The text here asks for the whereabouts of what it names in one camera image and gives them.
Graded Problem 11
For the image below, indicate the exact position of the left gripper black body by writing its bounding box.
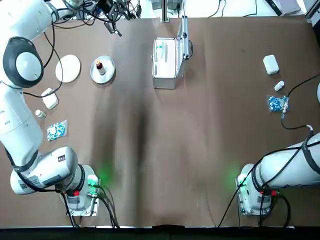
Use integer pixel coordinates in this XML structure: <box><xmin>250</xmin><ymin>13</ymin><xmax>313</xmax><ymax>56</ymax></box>
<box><xmin>97</xmin><ymin>0</ymin><xmax>115</xmax><ymax>16</ymax></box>

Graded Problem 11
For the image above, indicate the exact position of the brown iodophor bottle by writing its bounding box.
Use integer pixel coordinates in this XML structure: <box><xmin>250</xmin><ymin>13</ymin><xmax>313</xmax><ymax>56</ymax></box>
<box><xmin>95</xmin><ymin>57</ymin><xmax>107</xmax><ymax>76</ymax></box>

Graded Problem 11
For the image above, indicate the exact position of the hydrogen peroxide bottle green label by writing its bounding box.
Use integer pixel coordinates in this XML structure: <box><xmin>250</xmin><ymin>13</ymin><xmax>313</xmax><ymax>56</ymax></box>
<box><xmin>155</xmin><ymin>41</ymin><xmax>168</xmax><ymax>62</ymax></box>

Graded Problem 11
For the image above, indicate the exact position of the silver aluminium medical kit case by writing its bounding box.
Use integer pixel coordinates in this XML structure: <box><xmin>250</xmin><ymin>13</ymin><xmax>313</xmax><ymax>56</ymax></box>
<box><xmin>151</xmin><ymin>15</ymin><xmax>194</xmax><ymax>90</ymax></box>

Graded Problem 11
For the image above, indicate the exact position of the gray round plate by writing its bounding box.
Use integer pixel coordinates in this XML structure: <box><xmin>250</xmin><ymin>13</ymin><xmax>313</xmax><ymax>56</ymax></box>
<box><xmin>89</xmin><ymin>55</ymin><xmax>117</xmax><ymax>85</ymax></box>

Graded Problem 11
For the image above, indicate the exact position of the white round plate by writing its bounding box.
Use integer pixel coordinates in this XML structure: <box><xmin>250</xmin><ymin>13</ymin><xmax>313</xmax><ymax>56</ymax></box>
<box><xmin>55</xmin><ymin>53</ymin><xmax>82</xmax><ymax>84</ymax></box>

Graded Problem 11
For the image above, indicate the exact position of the white plastic pill box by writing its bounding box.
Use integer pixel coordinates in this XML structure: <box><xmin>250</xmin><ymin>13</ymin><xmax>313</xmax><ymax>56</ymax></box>
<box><xmin>40</xmin><ymin>87</ymin><xmax>60</xmax><ymax>110</ymax></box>
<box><xmin>262</xmin><ymin>54</ymin><xmax>279</xmax><ymax>76</ymax></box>

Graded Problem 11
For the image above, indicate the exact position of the bag of blue white capsules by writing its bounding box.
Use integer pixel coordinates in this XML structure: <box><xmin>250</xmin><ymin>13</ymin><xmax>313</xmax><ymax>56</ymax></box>
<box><xmin>46</xmin><ymin>119</ymin><xmax>69</xmax><ymax>142</ymax></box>
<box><xmin>267</xmin><ymin>94</ymin><xmax>291</xmax><ymax>114</ymax></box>

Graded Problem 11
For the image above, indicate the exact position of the grey flat box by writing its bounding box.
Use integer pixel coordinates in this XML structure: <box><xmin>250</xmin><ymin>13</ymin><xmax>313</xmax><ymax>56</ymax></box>
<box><xmin>264</xmin><ymin>0</ymin><xmax>302</xmax><ymax>16</ymax></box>

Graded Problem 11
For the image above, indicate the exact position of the aluminium frame post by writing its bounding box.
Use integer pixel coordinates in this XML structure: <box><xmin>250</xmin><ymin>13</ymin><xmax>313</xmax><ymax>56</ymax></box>
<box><xmin>160</xmin><ymin>0</ymin><xmax>172</xmax><ymax>23</ymax></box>

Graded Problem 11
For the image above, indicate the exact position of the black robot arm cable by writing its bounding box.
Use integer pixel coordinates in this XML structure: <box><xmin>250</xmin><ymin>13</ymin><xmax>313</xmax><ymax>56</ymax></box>
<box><xmin>280</xmin><ymin>74</ymin><xmax>320</xmax><ymax>131</ymax></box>
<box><xmin>3</xmin><ymin>4</ymin><xmax>83</xmax><ymax>195</ymax></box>

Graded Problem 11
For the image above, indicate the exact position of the thin black desk cable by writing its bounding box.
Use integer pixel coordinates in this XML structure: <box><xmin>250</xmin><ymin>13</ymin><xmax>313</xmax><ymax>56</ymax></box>
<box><xmin>206</xmin><ymin>0</ymin><xmax>259</xmax><ymax>19</ymax></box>

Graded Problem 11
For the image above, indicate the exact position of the black base cable bundle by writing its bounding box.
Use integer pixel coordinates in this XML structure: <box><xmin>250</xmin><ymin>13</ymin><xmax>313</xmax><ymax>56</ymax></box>
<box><xmin>59</xmin><ymin>184</ymin><xmax>121</xmax><ymax>229</ymax></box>
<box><xmin>216</xmin><ymin>189</ymin><xmax>293</xmax><ymax>229</ymax></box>

